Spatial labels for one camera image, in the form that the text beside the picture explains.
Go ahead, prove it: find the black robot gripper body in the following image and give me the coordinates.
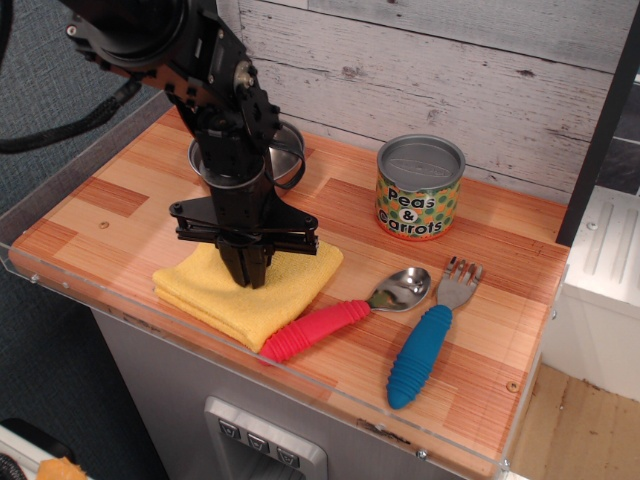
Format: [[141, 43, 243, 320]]
[[169, 167, 319, 255]]

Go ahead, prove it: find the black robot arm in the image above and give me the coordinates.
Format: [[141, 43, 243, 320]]
[[67, 1, 318, 288]]

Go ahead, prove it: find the red handled spoon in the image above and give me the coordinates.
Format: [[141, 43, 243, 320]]
[[260, 267, 431, 363]]

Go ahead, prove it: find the silver dispenser button panel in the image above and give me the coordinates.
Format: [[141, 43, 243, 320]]
[[204, 396, 328, 479]]

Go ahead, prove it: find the peas and carrots can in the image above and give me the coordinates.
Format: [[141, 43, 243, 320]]
[[375, 134, 466, 242]]

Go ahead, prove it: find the yellow rag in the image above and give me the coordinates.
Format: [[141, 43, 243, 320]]
[[152, 242, 343, 353]]

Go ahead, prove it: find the black braided cable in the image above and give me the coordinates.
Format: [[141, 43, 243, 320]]
[[0, 0, 144, 155]]

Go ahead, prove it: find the grey toy fridge cabinet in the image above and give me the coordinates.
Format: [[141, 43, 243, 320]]
[[95, 311, 506, 479]]

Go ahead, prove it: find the black right frame post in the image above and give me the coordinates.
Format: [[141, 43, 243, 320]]
[[556, 8, 639, 247]]

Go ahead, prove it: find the blue handled fork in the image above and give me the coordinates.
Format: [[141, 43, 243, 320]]
[[386, 257, 484, 410]]

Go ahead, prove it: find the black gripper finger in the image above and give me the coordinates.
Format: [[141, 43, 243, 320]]
[[217, 240, 250, 286], [247, 245, 274, 289]]

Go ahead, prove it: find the clear acrylic table guard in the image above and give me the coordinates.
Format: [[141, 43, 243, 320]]
[[1, 97, 568, 479]]

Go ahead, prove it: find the white cabinet with drainboard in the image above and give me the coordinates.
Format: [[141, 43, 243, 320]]
[[541, 186, 639, 400]]

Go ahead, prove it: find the orange object at corner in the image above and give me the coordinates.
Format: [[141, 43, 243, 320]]
[[36, 457, 89, 480]]

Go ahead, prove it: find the small steel pot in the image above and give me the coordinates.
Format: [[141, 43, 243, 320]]
[[188, 122, 306, 197]]

